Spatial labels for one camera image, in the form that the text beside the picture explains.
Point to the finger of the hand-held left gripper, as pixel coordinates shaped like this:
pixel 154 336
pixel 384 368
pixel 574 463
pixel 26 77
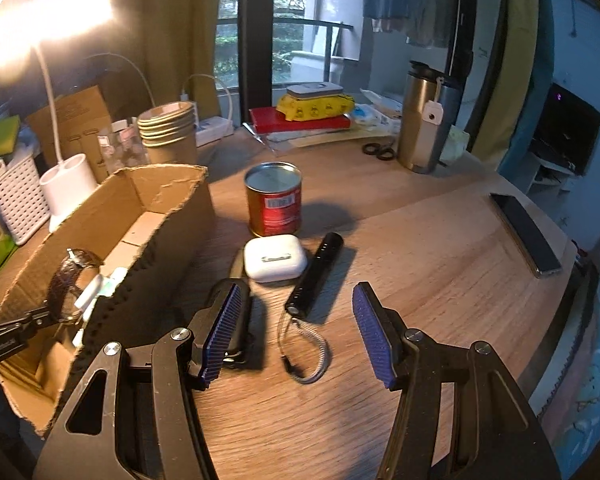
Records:
pixel 0 347
pixel 15 321

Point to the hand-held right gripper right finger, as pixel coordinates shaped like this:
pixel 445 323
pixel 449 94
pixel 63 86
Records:
pixel 375 335

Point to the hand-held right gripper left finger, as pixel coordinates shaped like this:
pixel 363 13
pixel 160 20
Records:
pixel 225 330

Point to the black car key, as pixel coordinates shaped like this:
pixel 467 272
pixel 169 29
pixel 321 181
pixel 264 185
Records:
pixel 242 330

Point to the white earbuds case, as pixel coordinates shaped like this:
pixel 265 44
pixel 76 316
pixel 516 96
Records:
pixel 275 260

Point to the white bottle green label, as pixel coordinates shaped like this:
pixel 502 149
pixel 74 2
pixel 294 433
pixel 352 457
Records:
pixel 114 280

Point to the red and gold tin can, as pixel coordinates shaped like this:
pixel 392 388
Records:
pixel 274 200

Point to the white woven plastic basket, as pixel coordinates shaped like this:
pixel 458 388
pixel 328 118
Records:
pixel 17 200

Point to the white desk lamp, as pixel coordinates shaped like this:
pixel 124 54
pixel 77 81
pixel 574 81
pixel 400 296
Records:
pixel 67 185

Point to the black smartphone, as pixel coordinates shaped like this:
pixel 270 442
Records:
pixel 527 235

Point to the black scissors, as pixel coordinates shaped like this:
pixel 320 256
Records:
pixel 378 151

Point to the yellow green sponge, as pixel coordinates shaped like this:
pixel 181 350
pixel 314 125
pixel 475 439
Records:
pixel 2 136

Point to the manila envelope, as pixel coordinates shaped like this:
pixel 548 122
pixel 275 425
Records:
pixel 330 139

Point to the white power strip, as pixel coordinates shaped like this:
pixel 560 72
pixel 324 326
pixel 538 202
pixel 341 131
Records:
pixel 215 128

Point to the crumpled white tissue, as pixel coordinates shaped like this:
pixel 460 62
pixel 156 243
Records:
pixel 457 147

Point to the steel travel tumbler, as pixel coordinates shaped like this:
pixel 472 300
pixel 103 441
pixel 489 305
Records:
pixel 420 135

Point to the stack of paper cups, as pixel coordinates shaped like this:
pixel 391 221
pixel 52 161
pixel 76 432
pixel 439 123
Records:
pixel 167 132

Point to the cardboard lamp box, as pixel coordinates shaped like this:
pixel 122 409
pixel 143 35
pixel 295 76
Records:
pixel 80 120

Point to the red book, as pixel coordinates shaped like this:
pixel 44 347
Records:
pixel 300 124

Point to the blue printed bedding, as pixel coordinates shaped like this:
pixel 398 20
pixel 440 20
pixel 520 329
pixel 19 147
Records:
pixel 595 360

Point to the clear plastic packets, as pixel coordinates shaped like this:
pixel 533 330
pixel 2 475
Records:
pixel 380 112

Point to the white television stand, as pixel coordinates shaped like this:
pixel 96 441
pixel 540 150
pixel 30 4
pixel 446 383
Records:
pixel 545 180

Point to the grey power bank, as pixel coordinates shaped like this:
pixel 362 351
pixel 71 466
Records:
pixel 314 91

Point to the black television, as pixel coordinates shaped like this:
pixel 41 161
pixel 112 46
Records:
pixel 570 130

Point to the glass balcony door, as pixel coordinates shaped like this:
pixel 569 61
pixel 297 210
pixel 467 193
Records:
pixel 255 35

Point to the yellow curtain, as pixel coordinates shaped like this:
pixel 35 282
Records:
pixel 510 35
pixel 170 20

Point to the black balcony railing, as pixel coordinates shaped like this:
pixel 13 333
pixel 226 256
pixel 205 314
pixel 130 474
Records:
pixel 300 22

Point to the hanging olive shirt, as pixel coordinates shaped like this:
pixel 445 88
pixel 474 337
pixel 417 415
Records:
pixel 445 5

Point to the hanging grey shirt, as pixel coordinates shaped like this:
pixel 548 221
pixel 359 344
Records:
pixel 422 0

